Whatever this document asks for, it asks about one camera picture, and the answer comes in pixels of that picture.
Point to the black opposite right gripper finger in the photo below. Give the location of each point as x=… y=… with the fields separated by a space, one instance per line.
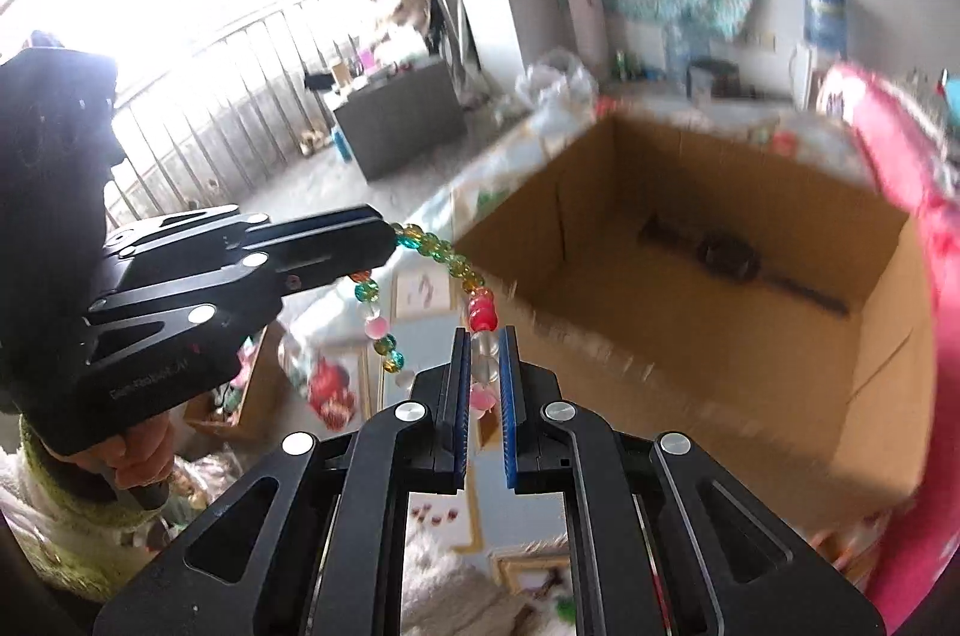
x=315 y=251

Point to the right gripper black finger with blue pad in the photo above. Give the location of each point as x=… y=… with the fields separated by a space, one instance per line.
x=310 y=540
x=662 y=538

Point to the purple kids smartwatch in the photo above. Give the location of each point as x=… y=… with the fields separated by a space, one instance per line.
x=725 y=255

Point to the green knit sleeve forearm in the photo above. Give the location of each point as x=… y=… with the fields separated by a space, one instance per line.
x=74 y=543

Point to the person's left hand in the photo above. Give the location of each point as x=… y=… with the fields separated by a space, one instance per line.
x=138 y=457

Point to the white fluffy towel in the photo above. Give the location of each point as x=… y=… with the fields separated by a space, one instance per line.
x=443 y=594

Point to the small cardboard box on floor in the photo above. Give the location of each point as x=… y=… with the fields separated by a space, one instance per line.
x=242 y=409

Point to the dark grey storage box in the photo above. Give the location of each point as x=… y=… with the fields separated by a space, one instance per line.
x=391 y=122

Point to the brown cardboard box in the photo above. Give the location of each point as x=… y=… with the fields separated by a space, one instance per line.
x=811 y=411

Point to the white paper roll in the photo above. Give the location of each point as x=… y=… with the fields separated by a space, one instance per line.
x=590 y=34

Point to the pink red floral blanket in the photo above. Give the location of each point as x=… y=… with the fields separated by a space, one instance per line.
x=915 y=584

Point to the blue water jug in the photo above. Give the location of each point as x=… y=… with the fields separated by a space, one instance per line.
x=826 y=25

